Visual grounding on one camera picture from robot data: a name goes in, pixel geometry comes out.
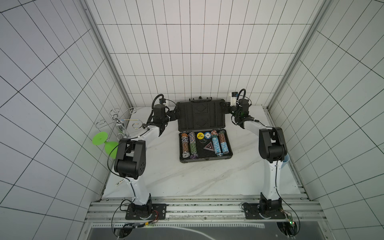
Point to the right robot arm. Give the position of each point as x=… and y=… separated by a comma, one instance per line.
x=272, y=148

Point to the triangular dark dealer piece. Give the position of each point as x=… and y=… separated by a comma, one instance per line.
x=209, y=147

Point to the poker chip row far left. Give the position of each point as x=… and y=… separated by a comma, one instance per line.
x=185, y=145

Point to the poker chip row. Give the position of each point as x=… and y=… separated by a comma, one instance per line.
x=216, y=143
x=193, y=146
x=223, y=142
x=185, y=145

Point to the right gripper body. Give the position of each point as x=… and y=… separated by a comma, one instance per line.
x=228, y=108

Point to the yellow dealer button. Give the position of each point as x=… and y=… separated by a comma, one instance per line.
x=200, y=136

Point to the blue white dealer button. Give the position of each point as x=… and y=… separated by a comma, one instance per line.
x=207, y=135

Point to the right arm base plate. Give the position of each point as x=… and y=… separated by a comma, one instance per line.
x=255, y=212

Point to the light blue mug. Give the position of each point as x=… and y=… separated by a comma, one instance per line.
x=286, y=159

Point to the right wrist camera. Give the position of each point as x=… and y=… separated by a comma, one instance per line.
x=234, y=98

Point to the poker chip row far right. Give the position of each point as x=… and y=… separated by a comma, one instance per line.
x=223, y=142

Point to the green plastic wine glass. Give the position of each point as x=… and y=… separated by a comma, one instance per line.
x=111, y=147

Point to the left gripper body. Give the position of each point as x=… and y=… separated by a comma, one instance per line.
x=165, y=118

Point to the chrome glass holder stand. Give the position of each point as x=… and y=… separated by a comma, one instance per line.
x=118, y=123

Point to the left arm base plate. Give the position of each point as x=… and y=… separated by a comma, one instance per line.
x=148, y=212

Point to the black poker set case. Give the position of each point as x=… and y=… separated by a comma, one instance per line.
x=202, y=116

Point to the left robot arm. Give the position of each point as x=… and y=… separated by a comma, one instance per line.
x=130, y=161

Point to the aluminium mounting rail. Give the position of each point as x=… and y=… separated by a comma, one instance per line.
x=197, y=212

